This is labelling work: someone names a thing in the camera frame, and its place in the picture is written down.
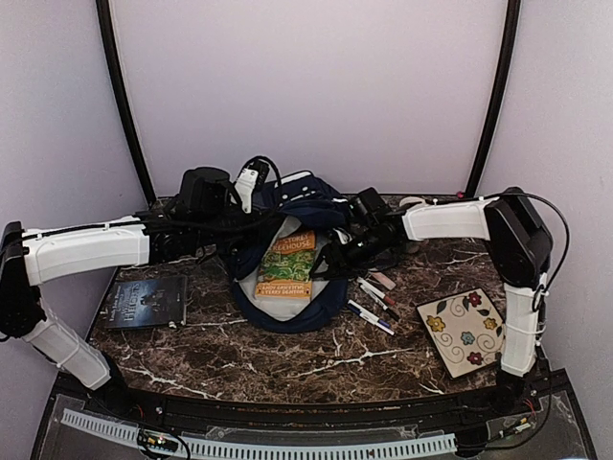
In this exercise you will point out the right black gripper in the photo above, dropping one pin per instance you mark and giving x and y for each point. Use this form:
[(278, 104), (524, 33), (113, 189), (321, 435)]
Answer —
[(329, 251)]

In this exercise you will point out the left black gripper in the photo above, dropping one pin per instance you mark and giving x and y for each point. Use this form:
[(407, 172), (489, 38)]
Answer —
[(261, 224)]

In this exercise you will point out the orange 39-Storey Treehouse book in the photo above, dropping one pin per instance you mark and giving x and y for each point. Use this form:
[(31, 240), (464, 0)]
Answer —
[(284, 272)]

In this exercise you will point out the dark Wuthering Heights book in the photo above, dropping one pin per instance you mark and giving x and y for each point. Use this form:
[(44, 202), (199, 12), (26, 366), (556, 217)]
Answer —
[(149, 303)]

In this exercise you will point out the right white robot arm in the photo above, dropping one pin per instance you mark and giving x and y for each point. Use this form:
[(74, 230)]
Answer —
[(515, 236)]

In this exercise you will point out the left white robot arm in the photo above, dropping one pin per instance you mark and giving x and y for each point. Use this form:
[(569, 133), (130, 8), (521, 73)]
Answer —
[(31, 258)]

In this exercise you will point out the red-capped white marker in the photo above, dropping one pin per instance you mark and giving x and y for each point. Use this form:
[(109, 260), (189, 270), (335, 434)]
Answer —
[(376, 291)]

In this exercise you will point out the black-capped white marker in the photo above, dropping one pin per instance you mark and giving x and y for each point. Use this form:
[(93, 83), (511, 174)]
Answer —
[(381, 303)]

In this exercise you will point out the pink pencil-shaped eraser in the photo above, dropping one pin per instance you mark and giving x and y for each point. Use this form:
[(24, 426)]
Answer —
[(383, 279)]

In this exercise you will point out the purple-capped white marker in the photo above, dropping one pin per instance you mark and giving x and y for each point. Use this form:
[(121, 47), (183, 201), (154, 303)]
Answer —
[(368, 314)]

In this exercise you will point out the blue-capped white marker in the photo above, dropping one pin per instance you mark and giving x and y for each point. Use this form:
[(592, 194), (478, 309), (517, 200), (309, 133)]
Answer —
[(378, 326)]

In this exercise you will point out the cream floral ceramic mug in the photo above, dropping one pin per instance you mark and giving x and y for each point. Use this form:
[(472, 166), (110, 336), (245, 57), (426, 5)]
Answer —
[(410, 201)]

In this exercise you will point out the square floral ceramic plate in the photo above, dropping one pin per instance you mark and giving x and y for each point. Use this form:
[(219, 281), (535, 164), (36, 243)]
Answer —
[(467, 330)]

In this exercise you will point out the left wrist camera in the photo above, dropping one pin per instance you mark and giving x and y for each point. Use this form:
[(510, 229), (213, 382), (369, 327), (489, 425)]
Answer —
[(250, 179)]

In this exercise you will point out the grey slotted cable duct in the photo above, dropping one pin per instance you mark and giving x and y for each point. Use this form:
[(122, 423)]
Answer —
[(235, 443)]

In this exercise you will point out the left black frame post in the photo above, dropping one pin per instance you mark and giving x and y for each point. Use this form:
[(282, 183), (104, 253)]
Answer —
[(115, 73)]

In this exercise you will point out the black frame post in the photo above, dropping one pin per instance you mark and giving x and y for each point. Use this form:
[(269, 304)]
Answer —
[(496, 98), (115, 73)]

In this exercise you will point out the right black frame post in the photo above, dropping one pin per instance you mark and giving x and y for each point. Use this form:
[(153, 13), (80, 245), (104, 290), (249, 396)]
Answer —
[(496, 98)]

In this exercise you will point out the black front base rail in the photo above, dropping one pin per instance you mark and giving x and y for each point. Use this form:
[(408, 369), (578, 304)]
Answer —
[(544, 423)]

